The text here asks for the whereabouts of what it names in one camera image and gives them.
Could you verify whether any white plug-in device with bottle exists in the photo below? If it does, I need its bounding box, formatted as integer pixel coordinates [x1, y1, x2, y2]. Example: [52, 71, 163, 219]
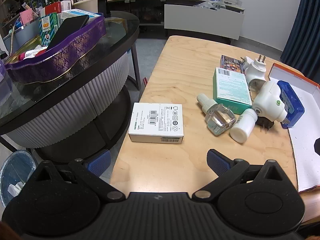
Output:
[244, 54, 267, 100]

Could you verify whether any white and blue box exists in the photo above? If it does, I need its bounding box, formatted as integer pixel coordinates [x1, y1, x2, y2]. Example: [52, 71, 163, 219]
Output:
[60, 8, 103, 22]

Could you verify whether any white adapter box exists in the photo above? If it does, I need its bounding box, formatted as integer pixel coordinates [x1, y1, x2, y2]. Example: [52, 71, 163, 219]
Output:
[128, 102, 184, 145]

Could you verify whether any dark blue curtain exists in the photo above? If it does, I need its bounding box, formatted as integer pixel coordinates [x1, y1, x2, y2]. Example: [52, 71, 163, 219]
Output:
[280, 0, 320, 81]

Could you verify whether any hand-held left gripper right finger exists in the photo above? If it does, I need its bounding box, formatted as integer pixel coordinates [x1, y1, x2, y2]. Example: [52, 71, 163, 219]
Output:
[191, 149, 288, 202]

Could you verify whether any clear bag of parts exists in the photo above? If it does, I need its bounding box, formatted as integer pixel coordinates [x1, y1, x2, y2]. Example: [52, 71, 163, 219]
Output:
[193, 0, 226, 11]

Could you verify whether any pink and white tube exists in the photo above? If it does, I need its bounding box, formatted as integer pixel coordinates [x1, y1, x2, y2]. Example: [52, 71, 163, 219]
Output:
[18, 49, 47, 60]

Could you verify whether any blue plastic box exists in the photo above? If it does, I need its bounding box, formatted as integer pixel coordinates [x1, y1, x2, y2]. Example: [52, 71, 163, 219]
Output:
[277, 80, 305, 129]

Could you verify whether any black phone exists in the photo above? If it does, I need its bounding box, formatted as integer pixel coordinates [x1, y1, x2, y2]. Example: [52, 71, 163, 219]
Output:
[46, 15, 90, 51]

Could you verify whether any red box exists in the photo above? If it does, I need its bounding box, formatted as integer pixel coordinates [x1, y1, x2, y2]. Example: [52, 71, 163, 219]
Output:
[40, 1, 62, 16]

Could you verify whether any clear glass refill bottle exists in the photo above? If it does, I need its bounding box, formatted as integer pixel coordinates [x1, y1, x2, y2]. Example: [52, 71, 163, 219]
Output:
[197, 93, 237, 136]

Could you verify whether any black charger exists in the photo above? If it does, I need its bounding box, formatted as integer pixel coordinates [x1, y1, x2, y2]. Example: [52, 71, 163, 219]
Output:
[255, 115, 275, 132]

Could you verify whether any orange cardboard box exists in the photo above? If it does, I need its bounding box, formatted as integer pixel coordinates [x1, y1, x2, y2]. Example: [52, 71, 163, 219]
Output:
[268, 63, 320, 193]

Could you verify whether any trash bin with blue bag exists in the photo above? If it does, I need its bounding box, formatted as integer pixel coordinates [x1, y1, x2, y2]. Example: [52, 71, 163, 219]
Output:
[0, 150, 38, 208]

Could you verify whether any small white plastic bottle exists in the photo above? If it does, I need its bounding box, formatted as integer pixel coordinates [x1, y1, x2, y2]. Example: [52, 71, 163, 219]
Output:
[230, 108, 258, 144]

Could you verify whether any purple patterned tin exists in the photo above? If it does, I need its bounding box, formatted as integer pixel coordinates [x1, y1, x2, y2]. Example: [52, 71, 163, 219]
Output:
[4, 12, 107, 84]

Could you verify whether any pink notepad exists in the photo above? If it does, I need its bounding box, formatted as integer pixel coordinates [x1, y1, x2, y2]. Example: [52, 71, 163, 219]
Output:
[20, 8, 39, 26]

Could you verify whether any grey container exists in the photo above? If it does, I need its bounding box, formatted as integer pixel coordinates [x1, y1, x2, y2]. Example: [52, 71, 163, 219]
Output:
[11, 19, 41, 53]

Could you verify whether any green bandage box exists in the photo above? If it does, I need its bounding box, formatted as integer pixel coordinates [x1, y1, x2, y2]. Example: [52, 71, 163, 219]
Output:
[213, 67, 253, 114]

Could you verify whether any playing card box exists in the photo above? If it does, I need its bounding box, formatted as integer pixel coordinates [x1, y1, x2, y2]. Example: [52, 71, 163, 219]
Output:
[219, 55, 244, 74]

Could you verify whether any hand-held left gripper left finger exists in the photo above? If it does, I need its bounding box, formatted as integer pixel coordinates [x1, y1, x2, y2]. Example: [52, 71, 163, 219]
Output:
[31, 149, 126, 203]

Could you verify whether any green striped box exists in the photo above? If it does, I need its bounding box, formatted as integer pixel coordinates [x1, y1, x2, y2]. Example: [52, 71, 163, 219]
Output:
[38, 13, 59, 46]

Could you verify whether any white cube charger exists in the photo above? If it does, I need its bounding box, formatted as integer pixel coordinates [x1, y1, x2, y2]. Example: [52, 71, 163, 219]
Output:
[240, 56, 254, 71]

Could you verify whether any white panel cart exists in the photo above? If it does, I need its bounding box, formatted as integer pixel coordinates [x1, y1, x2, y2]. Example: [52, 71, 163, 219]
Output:
[164, 4, 245, 41]

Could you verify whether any white plug-in device green button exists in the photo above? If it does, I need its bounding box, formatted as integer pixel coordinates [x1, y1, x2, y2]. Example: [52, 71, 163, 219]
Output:
[252, 80, 289, 126]

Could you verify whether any round black coffee table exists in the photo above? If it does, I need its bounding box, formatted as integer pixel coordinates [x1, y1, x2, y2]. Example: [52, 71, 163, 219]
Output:
[0, 11, 141, 163]

